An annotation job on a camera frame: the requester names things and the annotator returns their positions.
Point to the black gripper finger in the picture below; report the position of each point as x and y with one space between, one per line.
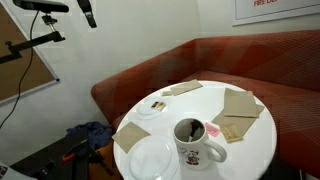
87 13

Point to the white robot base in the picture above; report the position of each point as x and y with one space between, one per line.
10 173

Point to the cork notice board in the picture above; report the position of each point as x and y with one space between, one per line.
20 76

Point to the brown sugar packet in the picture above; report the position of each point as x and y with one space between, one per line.
231 133
167 93

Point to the small white plate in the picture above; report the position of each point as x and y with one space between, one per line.
145 111

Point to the small dark sauce packet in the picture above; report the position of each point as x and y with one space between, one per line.
158 106

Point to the blue cloth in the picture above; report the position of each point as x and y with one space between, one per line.
96 131

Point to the brown paper napkin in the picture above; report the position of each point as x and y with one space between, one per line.
130 136
240 103
240 123
186 87

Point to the black clamp stand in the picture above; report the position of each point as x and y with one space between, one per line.
60 163

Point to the large white plate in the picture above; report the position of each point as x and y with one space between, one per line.
151 160

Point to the pink sweetener packet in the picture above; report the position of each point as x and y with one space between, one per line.
212 130

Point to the white mug with red print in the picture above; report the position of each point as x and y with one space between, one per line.
195 155

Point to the orange patterned sofa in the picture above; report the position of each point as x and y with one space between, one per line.
266 60

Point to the white fire dept sign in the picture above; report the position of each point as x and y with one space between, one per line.
276 10

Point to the black stereo camera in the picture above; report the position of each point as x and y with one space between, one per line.
40 5

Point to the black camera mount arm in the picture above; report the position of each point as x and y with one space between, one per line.
33 42

